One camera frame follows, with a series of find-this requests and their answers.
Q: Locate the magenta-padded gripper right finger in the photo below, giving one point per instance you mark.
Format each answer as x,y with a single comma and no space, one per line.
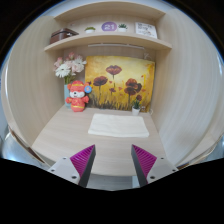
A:
160,168

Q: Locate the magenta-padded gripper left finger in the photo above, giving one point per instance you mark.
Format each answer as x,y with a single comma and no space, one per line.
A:
66,169

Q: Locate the cream white towel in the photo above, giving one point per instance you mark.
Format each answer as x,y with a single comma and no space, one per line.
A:
118,126

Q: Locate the small plant in white pot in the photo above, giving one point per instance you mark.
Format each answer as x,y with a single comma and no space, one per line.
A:
135,110

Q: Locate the red plush mouse toy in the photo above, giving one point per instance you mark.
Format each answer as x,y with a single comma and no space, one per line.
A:
77,96

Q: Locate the light blue vase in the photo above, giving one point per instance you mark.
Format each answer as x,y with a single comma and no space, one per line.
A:
66,95

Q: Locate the pink and white flower bouquet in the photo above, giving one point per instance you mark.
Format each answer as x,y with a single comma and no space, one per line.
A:
68,66

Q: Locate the yellow poppy flower painting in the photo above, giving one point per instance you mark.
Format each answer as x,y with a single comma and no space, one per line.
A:
123,71

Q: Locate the white light bar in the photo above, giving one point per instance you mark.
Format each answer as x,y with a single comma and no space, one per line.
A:
111,45

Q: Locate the wooden shelf with items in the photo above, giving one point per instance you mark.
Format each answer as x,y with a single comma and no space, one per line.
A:
106,37

